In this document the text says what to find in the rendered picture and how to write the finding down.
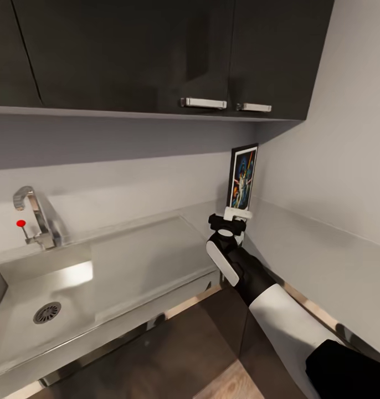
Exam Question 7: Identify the poster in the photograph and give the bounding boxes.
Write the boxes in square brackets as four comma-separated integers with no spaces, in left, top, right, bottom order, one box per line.
[227,144,259,223]

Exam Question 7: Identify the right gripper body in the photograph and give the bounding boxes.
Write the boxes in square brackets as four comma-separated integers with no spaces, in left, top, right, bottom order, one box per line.
[210,214,243,236]

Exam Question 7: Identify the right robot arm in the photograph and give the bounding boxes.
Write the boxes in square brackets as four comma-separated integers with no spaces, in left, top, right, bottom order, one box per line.
[206,207,380,399]

